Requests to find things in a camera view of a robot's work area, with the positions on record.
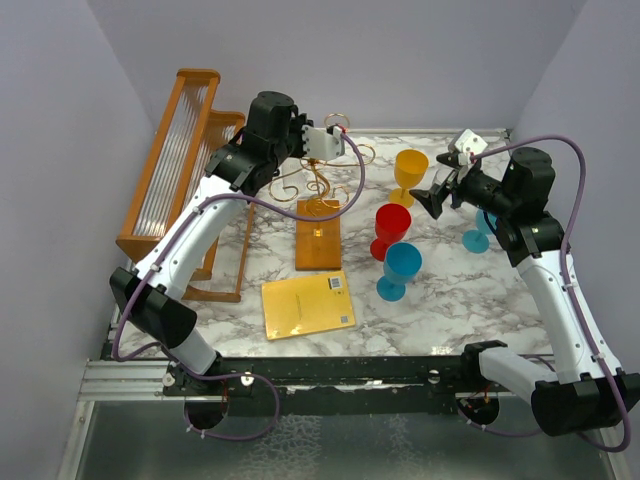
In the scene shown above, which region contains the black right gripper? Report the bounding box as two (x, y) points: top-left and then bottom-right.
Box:
(411, 152), (516, 218)

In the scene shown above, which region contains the blue plastic wine glass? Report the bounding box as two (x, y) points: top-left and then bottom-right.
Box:
(376, 242), (423, 302)
(462, 209), (497, 254)

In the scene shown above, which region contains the clear smooth wine glass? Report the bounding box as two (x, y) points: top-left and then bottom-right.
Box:
(434, 167), (458, 202)

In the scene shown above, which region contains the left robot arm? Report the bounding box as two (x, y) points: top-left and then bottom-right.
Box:
(109, 91), (309, 395)

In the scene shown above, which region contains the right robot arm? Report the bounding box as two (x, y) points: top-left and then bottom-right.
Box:
(411, 147), (639, 436)

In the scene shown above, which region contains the yellow plastic wine glass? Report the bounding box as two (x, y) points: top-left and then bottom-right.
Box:
(389, 149), (429, 209)

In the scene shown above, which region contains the red plastic wine glass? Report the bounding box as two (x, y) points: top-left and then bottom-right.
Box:
(370, 203), (412, 261)

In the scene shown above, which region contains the blue plastic wine glass front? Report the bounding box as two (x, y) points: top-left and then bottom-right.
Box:
(376, 242), (423, 302)

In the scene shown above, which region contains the wooden tiered acrylic shelf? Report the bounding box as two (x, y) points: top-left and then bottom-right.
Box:
(115, 68), (257, 304)

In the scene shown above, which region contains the yellow book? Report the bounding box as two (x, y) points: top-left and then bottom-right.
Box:
(261, 271), (356, 341)

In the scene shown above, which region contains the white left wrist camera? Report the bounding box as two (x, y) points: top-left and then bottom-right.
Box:
(301, 125), (345, 161)

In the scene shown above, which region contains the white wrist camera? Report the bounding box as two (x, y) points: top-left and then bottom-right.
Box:
(449, 129), (488, 165)
(301, 125), (345, 161)

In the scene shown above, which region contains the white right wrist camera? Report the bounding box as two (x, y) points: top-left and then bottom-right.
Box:
(449, 129), (488, 165)

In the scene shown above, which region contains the gold wire wine glass rack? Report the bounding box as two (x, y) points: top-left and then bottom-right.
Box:
(267, 113), (376, 272)

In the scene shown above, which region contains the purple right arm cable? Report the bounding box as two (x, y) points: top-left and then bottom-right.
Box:
(457, 134), (631, 453)

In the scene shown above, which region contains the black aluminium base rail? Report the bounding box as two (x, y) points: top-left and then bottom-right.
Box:
(99, 324), (556, 417)

